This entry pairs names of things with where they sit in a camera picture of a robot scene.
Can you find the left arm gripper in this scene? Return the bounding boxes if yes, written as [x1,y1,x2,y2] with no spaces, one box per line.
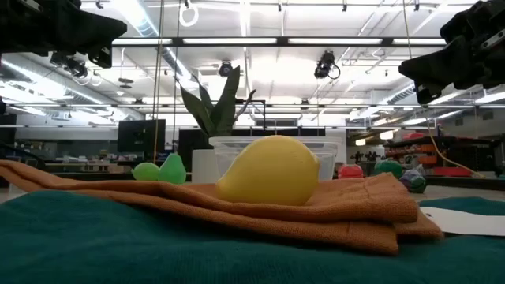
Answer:
[0,0,128,69]

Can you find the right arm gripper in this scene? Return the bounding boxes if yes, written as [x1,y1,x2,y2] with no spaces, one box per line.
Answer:
[398,0,505,106]

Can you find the dark green toy pepper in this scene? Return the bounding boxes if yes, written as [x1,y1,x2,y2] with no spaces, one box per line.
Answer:
[372,159,404,179]

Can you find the purple toy eggplant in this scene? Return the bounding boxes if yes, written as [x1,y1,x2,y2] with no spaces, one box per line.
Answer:
[398,168,428,194]

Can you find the red toy tomato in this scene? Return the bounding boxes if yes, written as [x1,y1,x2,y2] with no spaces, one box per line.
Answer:
[337,163,365,180]

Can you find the light green toy lime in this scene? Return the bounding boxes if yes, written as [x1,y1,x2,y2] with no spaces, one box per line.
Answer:
[131,162,162,182]

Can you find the green toy pear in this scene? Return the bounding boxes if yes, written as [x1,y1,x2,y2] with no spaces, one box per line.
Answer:
[159,152,187,185]

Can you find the yellow toy lemon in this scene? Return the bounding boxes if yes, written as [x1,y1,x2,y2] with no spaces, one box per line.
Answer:
[215,134,320,207]

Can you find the clear plastic tupperware container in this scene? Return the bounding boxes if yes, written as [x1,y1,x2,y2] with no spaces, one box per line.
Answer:
[208,136,343,182]

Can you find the black track spotlights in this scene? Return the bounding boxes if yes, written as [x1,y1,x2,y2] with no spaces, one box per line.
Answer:
[49,50,90,79]

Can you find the dark storage shelf rack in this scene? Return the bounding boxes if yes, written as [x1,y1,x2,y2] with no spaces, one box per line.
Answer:
[383,136,505,178]

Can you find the red storage bin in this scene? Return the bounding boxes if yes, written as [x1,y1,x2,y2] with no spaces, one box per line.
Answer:
[432,166,474,178]

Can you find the black computer monitor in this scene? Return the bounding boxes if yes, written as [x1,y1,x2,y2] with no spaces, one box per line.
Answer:
[178,128,210,173]
[117,118,166,154]

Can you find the green snake plant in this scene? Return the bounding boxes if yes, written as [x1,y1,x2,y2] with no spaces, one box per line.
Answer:
[179,65,257,138]

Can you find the white paper card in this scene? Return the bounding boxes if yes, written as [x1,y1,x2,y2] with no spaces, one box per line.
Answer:
[418,207,505,237]

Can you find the white round plant pot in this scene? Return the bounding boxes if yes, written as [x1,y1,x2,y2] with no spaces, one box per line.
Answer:
[191,148,222,185]

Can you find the orange woven cloth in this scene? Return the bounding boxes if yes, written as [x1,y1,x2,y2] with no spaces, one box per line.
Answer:
[0,159,445,256]

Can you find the dark green cloth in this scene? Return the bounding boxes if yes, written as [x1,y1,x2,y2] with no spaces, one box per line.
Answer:
[0,190,505,284]

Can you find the yellow hanging cable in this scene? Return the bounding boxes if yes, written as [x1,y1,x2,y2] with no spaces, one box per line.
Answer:
[152,0,165,163]
[402,0,486,178]

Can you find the black overhead frame bar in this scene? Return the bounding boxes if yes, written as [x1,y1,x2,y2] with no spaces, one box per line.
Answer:
[112,36,447,48]

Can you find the thin dark hanging cable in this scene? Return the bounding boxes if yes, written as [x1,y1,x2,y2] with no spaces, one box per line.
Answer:
[172,0,181,153]

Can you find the white cable loop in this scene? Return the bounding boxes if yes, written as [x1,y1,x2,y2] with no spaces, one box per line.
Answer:
[178,2,200,28]

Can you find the black ceiling camera with cable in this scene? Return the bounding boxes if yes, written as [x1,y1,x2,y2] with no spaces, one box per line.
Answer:
[313,50,342,80]

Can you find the black metal tube frame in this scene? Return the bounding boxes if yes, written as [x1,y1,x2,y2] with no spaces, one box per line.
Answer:
[235,99,267,128]

